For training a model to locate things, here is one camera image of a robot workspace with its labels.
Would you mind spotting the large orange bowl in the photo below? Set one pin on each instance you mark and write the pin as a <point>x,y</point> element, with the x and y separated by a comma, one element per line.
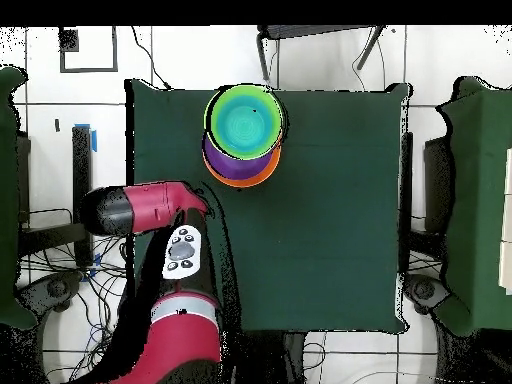
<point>272,170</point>

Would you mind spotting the purple bowl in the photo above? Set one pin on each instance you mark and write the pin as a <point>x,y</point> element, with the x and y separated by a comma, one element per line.
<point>232,166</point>

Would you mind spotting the light blue bowl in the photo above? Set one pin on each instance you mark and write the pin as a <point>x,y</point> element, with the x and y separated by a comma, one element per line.
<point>244,124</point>

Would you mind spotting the light green bowl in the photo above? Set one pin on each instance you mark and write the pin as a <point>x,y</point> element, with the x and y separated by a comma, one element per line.
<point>218,108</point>

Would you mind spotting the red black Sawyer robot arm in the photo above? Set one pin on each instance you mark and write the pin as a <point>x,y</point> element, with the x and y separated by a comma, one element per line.
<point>180,340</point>

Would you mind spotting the dark green tablecloth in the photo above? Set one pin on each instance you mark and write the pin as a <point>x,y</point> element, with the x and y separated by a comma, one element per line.
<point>320,240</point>

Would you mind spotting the green cloth side table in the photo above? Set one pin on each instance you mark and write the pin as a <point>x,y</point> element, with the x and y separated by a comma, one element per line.
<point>8,160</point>
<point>480,200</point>

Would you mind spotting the white boxes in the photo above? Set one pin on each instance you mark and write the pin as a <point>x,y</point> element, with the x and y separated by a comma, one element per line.
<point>507,220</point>

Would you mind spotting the black camera tripod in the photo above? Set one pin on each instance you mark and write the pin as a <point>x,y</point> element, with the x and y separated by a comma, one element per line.
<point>304,31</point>

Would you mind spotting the black square frame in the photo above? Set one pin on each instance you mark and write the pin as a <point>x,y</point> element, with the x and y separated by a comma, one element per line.
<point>68,40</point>

